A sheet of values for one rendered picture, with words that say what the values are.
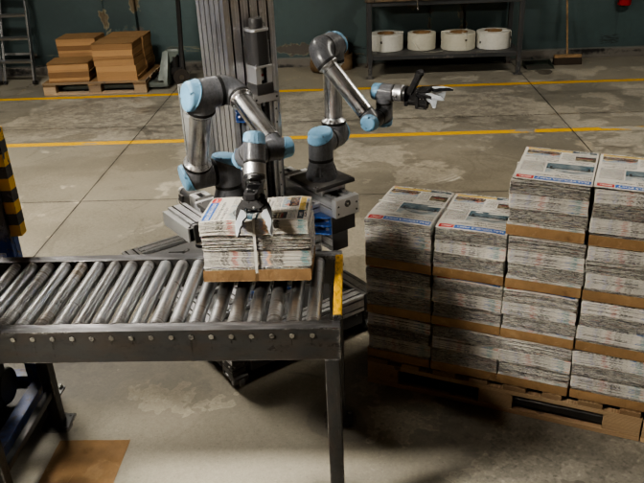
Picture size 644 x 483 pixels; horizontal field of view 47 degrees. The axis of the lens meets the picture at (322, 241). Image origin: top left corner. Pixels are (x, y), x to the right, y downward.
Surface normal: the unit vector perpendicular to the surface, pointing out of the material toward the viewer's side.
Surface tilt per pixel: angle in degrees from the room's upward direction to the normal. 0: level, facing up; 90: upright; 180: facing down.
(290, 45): 90
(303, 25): 90
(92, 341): 90
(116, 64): 90
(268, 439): 0
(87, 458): 0
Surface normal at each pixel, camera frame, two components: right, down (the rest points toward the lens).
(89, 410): -0.04, -0.90
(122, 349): -0.04, 0.44
